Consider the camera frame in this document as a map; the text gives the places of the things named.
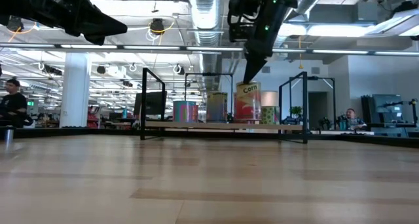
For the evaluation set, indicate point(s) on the grey computer monitor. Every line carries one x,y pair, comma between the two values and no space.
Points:
388,106

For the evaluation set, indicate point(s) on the green illuminated sign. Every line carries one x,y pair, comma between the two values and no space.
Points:
30,103

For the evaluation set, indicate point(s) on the tall red Corn can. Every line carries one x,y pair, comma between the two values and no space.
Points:
247,103

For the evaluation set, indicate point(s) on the wooden shelf with black frames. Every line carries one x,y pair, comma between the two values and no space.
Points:
222,125

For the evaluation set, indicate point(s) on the short green polka-dot can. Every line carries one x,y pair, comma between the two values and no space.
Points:
269,116

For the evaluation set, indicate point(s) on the black tubular frame stand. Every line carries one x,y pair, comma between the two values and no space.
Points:
209,74
333,96

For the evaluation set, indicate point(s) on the green potted plant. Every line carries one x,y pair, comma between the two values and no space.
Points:
296,111

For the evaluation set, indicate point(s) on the shiny metal cylinder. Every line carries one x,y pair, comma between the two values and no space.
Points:
8,137

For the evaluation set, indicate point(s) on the short teal pink striped can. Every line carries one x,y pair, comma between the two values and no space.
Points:
182,112

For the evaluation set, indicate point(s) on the white pillar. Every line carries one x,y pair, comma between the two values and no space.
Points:
75,93

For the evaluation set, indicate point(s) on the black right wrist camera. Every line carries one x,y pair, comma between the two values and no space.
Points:
239,17

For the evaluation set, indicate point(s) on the silver ventilation duct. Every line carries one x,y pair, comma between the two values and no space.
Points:
204,21

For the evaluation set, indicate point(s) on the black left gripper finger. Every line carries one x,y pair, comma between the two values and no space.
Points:
95,40
98,24

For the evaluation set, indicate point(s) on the long ceiling light strip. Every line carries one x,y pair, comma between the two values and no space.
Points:
150,48

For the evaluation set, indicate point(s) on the black metal table frame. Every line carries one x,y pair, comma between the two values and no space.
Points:
65,133

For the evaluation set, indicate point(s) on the black computer monitor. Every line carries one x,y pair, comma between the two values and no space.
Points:
152,103

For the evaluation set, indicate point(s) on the red storage rack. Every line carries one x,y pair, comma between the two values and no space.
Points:
92,117

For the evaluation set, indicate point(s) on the black ceiling-mounted device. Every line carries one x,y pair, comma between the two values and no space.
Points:
157,26

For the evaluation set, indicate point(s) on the tall grey yellow can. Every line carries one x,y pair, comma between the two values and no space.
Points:
216,107

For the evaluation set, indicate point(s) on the person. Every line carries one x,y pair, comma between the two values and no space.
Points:
355,120
13,103

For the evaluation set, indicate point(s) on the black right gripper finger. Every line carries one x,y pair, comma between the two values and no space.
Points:
255,62

